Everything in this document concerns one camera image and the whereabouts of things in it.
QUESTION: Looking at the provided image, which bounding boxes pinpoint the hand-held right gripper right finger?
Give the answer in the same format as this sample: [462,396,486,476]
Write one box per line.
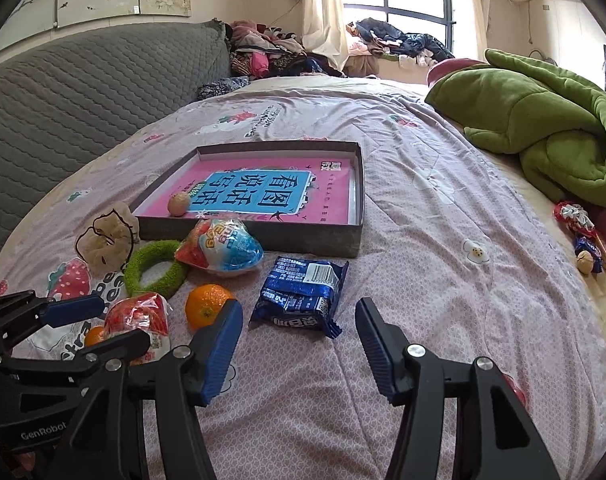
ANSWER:
[354,297,559,480]

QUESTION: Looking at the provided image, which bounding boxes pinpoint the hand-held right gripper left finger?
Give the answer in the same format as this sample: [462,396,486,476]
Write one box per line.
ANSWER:
[58,299,245,480]

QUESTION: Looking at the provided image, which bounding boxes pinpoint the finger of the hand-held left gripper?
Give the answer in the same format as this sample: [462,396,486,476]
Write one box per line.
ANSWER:
[0,329,152,386]
[0,290,105,356]

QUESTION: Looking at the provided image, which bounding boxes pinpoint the large orange mandarin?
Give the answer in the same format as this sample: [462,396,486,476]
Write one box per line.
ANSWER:
[185,284,236,332]

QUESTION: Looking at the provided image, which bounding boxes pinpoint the green knitted ring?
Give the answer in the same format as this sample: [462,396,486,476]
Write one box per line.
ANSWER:
[124,240,191,300]

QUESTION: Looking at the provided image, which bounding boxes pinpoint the blue snack packet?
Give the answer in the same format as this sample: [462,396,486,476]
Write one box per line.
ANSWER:
[248,255,350,340]

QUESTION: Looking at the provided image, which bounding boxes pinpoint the egg-shaped toy package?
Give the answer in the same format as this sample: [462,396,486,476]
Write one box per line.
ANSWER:
[175,217,265,276]

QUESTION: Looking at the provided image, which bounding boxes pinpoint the grey cardboard box tray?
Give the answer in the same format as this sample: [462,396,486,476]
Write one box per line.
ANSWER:
[133,141,366,259]

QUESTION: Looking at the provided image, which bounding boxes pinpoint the red wrapped snack package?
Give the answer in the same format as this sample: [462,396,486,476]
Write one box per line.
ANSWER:
[103,292,171,361]

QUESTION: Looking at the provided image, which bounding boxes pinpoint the beige fluffy scrunchie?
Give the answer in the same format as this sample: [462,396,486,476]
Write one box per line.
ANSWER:
[74,202,138,267]

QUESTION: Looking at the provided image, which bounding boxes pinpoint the printed pink bed sheet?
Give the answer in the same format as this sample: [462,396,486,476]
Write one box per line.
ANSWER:
[0,77,606,480]

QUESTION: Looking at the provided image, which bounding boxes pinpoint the pink and blue book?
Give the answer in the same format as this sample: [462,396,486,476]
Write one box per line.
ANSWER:
[143,156,356,223]

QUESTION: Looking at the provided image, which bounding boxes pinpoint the grey quilted headboard cover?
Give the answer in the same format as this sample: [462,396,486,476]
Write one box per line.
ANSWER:
[0,20,232,271]

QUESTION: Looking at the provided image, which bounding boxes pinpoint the blue wrapped candy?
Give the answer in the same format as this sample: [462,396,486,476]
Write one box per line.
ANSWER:
[574,235,604,273]

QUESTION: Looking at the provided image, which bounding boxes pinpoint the red wrapped candy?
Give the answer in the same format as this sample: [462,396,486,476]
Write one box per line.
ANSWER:
[554,201,596,238]

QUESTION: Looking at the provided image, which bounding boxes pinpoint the dark patterned cloth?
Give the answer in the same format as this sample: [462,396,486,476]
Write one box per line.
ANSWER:
[197,76,251,102]

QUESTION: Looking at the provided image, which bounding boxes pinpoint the green fleece blanket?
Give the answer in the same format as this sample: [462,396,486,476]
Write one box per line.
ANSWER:
[425,48,606,209]

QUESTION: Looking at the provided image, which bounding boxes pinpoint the pink pillow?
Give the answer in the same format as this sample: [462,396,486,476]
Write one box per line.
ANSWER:
[425,57,489,88]

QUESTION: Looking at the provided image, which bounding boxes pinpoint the pile of mixed clothes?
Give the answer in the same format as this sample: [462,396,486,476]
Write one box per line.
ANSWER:
[228,20,346,81]

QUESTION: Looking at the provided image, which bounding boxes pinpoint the dark clothes on windowsill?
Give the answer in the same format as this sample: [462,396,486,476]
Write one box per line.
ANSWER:
[347,17,456,68]

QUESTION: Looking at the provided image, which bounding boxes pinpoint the cream curtain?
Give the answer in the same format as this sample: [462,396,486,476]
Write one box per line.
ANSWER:
[463,0,490,51]
[302,0,351,71]

